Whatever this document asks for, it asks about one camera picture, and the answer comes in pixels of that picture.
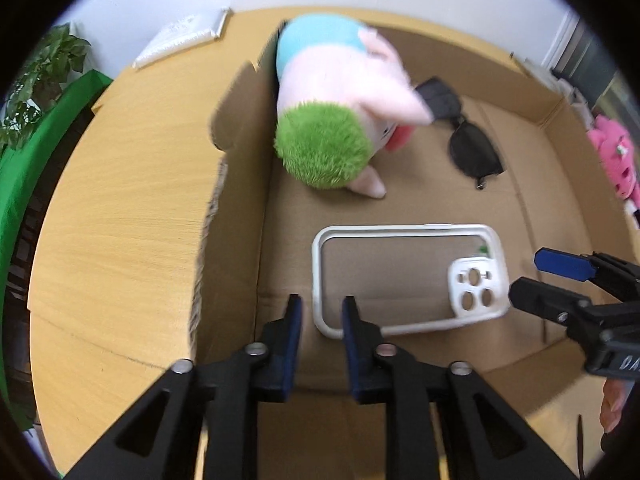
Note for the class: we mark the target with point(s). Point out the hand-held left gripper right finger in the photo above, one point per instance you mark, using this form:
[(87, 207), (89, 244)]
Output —
[(352, 345)]

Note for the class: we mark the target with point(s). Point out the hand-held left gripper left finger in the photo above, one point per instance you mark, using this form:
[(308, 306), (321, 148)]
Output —
[(295, 325)]

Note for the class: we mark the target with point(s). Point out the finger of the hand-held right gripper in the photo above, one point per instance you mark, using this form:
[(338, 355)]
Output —
[(562, 264), (545, 300)]

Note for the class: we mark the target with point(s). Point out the white clear phone case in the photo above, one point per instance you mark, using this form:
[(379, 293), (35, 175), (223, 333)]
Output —
[(454, 306)]

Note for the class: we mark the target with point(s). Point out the cardboard box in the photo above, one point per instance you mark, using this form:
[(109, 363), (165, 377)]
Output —
[(400, 200)]

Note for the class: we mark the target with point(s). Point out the person's right hand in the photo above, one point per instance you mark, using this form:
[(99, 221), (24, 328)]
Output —
[(612, 405)]

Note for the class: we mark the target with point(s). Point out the black sunglasses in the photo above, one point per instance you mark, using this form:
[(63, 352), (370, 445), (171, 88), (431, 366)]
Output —
[(472, 147)]

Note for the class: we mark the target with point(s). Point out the blue pink green plush toy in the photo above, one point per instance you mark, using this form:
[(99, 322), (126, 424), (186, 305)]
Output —
[(340, 100)]

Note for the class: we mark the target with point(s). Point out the white padded envelope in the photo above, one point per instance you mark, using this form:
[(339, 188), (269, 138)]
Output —
[(185, 32)]

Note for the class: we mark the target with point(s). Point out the green leafy plant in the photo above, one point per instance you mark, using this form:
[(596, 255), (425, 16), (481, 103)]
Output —
[(45, 75)]

